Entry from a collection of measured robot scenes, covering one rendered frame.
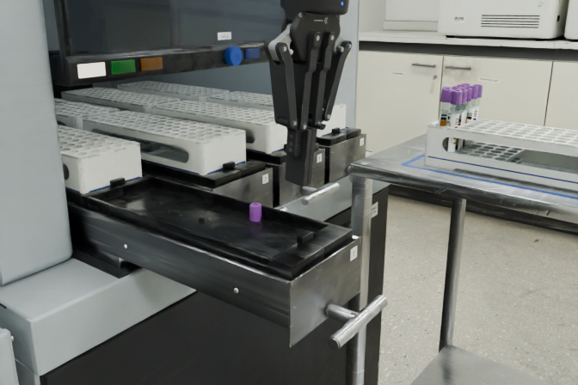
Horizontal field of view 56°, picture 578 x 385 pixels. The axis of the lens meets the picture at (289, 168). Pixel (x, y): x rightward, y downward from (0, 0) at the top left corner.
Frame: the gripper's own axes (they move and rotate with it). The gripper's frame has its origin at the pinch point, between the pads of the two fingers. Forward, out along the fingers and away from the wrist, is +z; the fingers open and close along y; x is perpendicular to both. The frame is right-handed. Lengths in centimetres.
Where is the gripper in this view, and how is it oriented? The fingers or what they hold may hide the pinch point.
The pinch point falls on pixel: (300, 155)
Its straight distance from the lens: 65.4
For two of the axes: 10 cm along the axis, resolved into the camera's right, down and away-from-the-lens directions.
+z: -0.8, 9.4, 3.2
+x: 7.4, 2.7, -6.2
